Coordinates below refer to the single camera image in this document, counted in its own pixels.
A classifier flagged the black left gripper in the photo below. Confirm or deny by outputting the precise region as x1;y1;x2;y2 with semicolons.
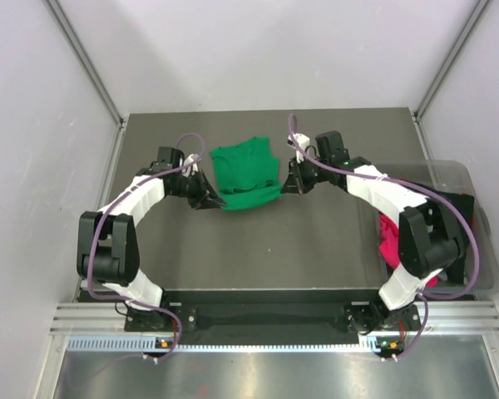
170;168;226;210

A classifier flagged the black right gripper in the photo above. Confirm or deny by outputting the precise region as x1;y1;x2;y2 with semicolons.
281;154;331;195

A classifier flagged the green t-shirt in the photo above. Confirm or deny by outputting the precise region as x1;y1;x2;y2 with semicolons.
210;136;282;211

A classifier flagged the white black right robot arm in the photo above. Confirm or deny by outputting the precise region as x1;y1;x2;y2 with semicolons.
282;131;469;329

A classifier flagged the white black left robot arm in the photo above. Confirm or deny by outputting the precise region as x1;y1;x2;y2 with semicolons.
77;147;226;332

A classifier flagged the pink t-shirt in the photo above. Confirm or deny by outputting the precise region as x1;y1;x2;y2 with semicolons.
378;214;440;290

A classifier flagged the clear plastic storage bin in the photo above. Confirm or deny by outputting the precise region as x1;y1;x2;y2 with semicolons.
376;160;499;296

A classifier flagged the black folded t-shirt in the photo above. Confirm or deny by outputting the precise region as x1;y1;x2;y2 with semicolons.
398;178;476;283

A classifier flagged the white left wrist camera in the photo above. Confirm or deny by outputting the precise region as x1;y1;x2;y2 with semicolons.
182;154;201;177

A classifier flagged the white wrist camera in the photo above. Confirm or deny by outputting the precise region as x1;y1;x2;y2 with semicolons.
287;133;310;164
182;154;201;177

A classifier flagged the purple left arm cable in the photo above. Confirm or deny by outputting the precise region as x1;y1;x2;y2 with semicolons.
86;132;205;359

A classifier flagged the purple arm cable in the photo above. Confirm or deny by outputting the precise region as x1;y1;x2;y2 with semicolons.
86;132;205;359
287;114;482;359

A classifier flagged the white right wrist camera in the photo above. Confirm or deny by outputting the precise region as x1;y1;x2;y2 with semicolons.
287;133;310;164

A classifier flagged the left aluminium corner post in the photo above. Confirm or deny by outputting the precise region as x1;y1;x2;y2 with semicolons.
44;0;128;130

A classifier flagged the aluminium corner post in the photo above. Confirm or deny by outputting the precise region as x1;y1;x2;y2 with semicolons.
44;0;128;130
413;0;492;123

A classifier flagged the grey slotted cable duct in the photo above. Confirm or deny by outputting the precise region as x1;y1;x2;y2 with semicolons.
67;336;398;353

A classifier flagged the aluminium front frame rail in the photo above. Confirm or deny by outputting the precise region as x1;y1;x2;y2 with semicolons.
50;301;499;336

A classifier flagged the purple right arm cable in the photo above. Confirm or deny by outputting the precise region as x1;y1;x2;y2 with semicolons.
287;114;482;359

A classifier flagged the right aluminium corner post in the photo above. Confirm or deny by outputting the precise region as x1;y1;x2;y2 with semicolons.
413;0;492;123

